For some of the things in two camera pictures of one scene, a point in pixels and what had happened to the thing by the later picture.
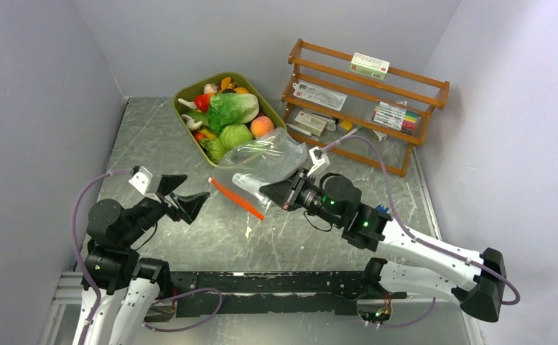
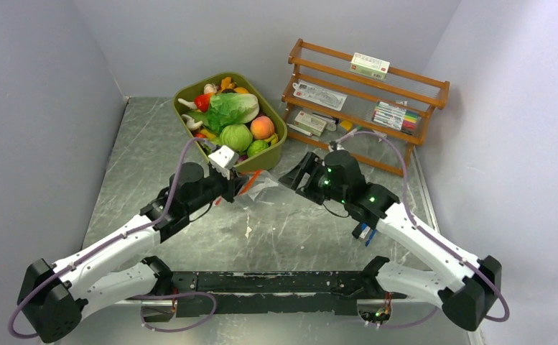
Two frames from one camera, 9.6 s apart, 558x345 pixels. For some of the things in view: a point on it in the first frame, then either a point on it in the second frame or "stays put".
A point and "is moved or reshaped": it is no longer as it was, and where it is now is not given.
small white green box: (309, 123) stays put
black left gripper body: (167, 200) → (228, 182)
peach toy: (261, 126) stays put
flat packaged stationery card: (319, 95) stays put
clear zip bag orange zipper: (244, 167) is moved or reshaped
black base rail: (210, 294) stays put
